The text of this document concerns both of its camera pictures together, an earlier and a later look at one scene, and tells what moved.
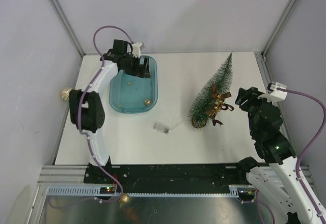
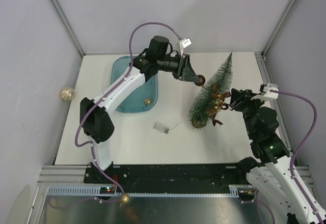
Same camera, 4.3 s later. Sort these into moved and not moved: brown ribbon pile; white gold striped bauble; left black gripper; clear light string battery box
Moved: left black gripper
Not moved: brown ribbon pile; white gold striped bauble; clear light string battery box
